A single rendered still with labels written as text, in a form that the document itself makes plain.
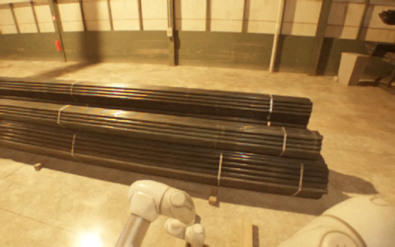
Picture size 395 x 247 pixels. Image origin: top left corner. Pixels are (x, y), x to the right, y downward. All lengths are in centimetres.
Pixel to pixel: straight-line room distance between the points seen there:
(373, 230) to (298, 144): 192
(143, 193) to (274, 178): 174
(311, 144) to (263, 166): 56
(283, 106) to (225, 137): 86
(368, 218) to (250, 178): 196
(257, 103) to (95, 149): 218
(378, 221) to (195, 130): 200
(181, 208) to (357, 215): 62
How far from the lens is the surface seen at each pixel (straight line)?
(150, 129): 249
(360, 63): 887
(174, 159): 248
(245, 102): 263
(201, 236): 144
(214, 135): 230
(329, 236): 43
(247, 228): 224
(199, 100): 265
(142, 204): 97
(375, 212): 57
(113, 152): 280
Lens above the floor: 189
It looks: 27 degrees down
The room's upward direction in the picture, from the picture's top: 1 degrees clockwise
